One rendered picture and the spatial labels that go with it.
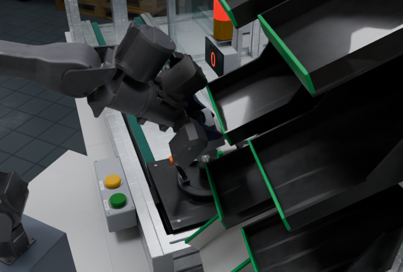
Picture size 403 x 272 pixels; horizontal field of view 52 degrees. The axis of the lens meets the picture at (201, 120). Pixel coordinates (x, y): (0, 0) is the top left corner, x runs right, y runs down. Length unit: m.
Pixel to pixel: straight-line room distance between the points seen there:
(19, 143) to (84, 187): 1.80
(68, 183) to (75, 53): 0.72
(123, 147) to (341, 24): 0.87
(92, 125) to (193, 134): 0.91
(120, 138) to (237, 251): 0.56
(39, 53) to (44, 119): 2.59
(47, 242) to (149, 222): 0.24
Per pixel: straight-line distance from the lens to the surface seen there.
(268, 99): 0.58
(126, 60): 0.57
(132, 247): 1.06
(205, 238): 0.85
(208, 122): 0.68
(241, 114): 0.57
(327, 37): 0.40
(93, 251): 1.07
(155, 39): 0.56
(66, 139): 2.92
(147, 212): 1.00
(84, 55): 0.59
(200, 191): 0.99
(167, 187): 1.03
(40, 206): 1.22
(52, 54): 0.59
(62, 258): 0.88
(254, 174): 0.69
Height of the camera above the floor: 1.68
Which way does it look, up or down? 35 degrees down
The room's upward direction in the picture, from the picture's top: straight up
